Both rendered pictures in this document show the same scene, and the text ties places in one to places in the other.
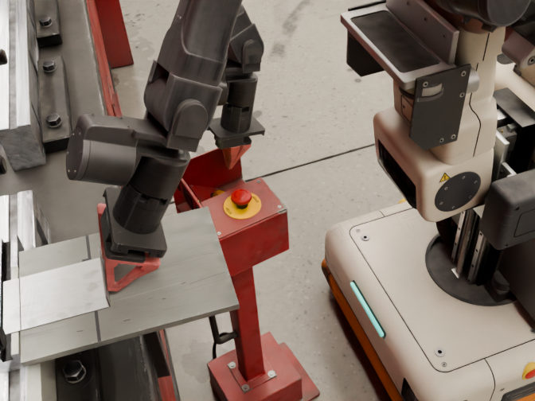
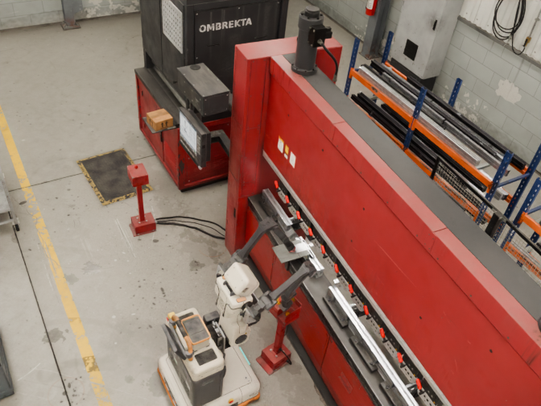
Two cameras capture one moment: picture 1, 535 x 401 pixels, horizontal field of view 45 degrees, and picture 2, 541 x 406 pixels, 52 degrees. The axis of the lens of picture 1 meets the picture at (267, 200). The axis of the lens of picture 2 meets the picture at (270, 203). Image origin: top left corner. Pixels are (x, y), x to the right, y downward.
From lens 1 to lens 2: 445 cm
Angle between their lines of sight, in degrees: 92
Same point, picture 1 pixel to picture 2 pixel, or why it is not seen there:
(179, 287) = (281, 249)
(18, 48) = (348, 312)
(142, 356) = not seen: hidden behind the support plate
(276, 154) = not seen: outside the picture
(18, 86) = (339, 298)
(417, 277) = (229, 363)
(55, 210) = (317, 282)
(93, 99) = (326, 315)
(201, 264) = (278, 252)
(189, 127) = not seen: hidden behind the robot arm
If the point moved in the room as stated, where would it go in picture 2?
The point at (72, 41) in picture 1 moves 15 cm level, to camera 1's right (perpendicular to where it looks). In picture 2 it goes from (346, 341) to (327, 343)
